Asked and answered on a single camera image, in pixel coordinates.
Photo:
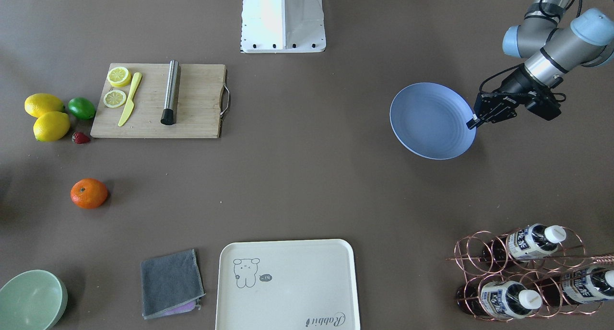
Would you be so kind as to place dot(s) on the bamboo cutting board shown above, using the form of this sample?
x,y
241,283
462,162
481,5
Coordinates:
x,y
197,113

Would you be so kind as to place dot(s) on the upper yellow lemon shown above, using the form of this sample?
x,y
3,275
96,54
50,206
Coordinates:
x,y
39,104

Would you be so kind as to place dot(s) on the lower tea bottle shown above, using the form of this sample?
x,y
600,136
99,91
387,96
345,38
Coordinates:
x,y
584,286
498,300

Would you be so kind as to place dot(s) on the tea bottle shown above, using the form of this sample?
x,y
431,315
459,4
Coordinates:
x,y
584,286
531,242
498,300

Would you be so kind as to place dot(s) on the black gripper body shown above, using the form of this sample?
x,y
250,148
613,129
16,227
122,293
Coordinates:
x,y
513,85

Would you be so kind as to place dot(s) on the yellow plastic knife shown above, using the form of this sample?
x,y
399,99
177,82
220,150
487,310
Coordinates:
x,y
129,105

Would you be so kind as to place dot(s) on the grey folded cloth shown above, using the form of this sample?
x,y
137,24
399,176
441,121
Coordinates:
x,y
171,285

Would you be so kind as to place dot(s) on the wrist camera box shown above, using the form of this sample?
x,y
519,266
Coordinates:
x,y
543,104

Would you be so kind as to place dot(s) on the red strawberry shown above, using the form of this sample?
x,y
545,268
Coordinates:
x,y
80,138

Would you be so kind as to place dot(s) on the orange tangerine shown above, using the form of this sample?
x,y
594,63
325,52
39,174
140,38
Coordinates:
x,y
89,193

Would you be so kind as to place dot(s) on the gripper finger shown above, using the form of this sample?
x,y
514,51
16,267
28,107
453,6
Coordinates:
x,y
476,121

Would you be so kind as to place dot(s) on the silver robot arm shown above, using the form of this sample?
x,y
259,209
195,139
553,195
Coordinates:
x,y
549,53

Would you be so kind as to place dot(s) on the steel cylinder black cap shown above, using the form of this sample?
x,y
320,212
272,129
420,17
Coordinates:
x,y
169,114

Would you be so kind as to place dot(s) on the thick lemon half slice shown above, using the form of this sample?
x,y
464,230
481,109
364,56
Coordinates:
x,y
119,76

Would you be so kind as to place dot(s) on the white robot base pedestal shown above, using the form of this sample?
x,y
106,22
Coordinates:
x,y
282,26

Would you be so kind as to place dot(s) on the blue plate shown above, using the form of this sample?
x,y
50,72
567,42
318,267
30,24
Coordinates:
x,y
430,119

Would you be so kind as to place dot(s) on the top tea bottle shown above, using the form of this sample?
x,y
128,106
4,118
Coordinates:
x,y
531,242

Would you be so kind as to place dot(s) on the yellow lemon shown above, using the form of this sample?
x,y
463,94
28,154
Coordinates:
x,y
39,104
51,126

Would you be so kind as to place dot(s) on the mint green bowl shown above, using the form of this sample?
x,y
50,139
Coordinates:
x,y
33,300

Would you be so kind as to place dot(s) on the cream rabbit tray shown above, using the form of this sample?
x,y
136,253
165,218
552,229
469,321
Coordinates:
x,y
287,285

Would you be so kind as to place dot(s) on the lower yellow lemon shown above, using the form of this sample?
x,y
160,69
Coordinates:
x,y
51,126

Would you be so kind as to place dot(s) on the green lime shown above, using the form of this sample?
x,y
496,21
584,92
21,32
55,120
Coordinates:
x,y
81,108

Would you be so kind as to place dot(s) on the thin lemon slice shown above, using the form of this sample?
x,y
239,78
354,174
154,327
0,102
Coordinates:
x,y
114,98

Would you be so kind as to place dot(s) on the copper wire bottle rack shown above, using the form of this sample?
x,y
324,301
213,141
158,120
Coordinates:
x,y
570,256

